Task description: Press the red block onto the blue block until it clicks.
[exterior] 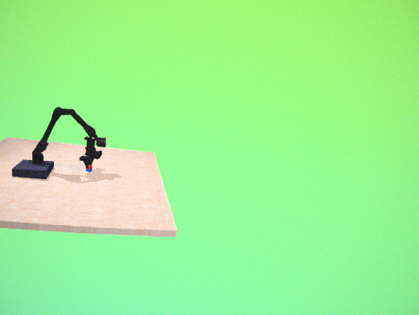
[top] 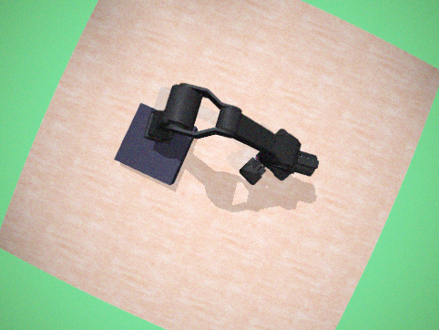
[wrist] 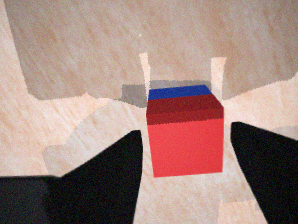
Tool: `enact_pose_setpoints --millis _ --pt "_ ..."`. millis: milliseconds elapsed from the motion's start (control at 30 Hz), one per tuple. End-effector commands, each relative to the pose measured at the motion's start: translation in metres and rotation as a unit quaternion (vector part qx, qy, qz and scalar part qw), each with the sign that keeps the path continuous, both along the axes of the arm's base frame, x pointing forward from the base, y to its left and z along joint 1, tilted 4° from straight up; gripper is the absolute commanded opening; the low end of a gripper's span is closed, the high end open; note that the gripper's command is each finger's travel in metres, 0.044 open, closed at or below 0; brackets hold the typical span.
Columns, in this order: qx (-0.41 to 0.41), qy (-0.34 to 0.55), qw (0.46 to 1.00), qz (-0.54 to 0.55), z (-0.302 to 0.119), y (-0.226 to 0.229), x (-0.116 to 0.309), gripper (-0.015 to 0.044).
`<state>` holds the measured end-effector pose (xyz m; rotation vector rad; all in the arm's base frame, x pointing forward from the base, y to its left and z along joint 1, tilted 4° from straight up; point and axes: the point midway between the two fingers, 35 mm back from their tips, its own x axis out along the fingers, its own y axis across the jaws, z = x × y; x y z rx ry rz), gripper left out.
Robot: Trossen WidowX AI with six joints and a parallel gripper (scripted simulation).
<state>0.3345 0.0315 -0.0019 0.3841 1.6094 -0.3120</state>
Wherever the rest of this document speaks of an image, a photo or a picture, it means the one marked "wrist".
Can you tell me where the blue block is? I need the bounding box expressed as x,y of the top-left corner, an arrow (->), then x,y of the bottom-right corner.
148,84 -> 212,100

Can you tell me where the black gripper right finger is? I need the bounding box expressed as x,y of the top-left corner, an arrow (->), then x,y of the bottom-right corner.
230,122 -> 298,224

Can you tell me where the red block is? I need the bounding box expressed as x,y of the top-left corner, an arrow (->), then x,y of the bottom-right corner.
146,94 -> 224,177

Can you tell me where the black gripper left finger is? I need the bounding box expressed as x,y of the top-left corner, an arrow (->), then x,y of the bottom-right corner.
0,130 -> 143,224

